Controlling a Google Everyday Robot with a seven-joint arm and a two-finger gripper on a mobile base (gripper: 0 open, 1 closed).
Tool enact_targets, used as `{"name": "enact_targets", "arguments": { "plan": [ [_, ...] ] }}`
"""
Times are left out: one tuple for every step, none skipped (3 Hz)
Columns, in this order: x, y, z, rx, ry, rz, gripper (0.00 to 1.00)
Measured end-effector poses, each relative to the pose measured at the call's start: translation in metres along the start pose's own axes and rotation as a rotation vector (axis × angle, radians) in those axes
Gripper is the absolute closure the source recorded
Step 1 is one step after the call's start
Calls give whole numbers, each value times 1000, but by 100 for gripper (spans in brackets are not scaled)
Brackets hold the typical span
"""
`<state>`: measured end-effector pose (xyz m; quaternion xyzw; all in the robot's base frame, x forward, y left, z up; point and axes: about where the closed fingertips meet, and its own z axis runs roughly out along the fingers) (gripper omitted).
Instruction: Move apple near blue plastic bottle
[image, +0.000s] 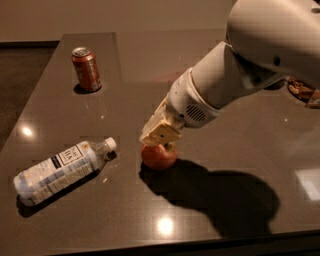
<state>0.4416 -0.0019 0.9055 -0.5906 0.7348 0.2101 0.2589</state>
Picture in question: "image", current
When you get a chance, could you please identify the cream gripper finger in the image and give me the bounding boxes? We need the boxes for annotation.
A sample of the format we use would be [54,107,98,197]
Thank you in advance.
[139,98,167,144]
[146,121,181,146]

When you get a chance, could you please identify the clear plastic water bottle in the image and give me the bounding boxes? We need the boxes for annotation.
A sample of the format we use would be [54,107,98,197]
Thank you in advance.
[14,137,117,206]

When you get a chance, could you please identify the orange soda can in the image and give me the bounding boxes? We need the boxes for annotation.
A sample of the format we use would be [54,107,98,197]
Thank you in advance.
[72,47,102,92]

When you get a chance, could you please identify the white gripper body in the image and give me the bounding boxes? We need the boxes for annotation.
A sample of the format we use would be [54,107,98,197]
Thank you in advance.
[167,68,219,128]

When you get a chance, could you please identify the red apple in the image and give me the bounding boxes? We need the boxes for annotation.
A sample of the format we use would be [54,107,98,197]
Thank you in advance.
[141,143,178,171]

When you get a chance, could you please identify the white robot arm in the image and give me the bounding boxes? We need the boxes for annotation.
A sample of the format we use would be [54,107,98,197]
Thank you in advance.
[140,0,320,146]

